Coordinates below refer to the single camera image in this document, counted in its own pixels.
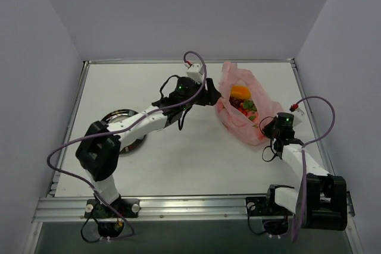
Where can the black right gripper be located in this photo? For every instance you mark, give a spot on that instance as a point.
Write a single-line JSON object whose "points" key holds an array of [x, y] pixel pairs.
{"points": [[270, 131]]}

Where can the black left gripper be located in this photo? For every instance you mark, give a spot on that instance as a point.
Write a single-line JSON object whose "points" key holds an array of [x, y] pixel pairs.
{"points": [[206, 93]]}

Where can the pink plastic bag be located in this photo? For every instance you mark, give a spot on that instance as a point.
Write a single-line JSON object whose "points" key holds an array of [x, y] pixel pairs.
{"points": [[235, 122]]}

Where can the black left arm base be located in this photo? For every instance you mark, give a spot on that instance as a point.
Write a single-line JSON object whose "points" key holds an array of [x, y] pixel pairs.
{"points": [[111, 221]]}

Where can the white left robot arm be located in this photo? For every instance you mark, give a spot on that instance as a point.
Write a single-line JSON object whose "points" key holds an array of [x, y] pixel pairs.
{"points": [[99, 156]]}

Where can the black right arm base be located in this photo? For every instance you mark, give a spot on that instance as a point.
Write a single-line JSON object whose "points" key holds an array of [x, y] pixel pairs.
{"points": [[264, 206]]}

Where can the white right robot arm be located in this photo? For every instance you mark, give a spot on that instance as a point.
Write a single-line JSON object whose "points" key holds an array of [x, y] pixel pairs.
{"points": [[320, 201]]}

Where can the dark red fake grapes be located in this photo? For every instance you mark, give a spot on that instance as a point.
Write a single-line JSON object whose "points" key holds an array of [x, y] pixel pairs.
{"points": [[237, 103]]}

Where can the orange fake fruit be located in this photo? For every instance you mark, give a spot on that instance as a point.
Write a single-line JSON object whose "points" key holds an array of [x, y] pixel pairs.
{"points": [[240, 92]]}

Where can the red fake cherry tomatoes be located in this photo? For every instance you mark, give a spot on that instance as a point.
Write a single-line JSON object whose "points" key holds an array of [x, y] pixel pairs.
{"points": [[249, 113]]}

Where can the black rimmed round plate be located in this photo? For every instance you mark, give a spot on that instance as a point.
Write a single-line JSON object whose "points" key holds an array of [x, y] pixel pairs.
{"points": [[121, 115]]}

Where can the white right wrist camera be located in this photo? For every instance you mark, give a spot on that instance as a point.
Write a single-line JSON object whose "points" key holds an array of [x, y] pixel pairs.
{"points": [[298, 114]]}

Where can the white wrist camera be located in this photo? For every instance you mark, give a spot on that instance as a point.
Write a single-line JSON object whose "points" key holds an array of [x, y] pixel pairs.
{"points": [[298, 114], [196, 72]]}

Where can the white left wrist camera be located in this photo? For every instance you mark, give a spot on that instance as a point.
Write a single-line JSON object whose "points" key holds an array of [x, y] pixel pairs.
{"points": [[196, 72]]}

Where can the aluminium front rail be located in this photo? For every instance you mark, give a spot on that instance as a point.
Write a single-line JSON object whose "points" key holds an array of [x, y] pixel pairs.
{"points": [[152, 208]]}

